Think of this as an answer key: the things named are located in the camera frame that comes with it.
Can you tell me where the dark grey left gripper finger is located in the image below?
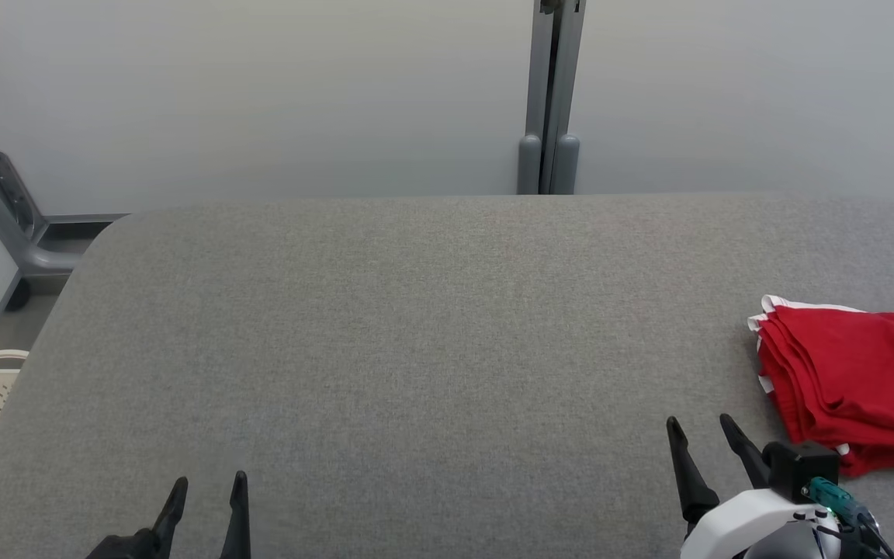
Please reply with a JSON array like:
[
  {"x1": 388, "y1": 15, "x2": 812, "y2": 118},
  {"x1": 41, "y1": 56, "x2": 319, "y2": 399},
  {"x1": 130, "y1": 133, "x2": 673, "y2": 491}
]
[
  {"x1": 86, "y1": 477, "x2": 189, "y2": 559},
  {"x1": 220, "y1": 470, "x2": 251, "y2": 559}
]

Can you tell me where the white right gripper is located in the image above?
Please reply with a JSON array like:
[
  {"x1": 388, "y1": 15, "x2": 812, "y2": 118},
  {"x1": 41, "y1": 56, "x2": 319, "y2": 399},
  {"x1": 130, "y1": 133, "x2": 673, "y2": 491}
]
[{"x1": 666, "y1": 414, "x2": 844, "y2": 559}]

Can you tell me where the red basketball jersey white trim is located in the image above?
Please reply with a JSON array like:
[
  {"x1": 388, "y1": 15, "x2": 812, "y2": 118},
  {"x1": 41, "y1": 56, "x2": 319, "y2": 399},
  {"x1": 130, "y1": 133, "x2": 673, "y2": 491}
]
[{"x1": 748, "y1": 295, "x2": 894, "y2": 477}]

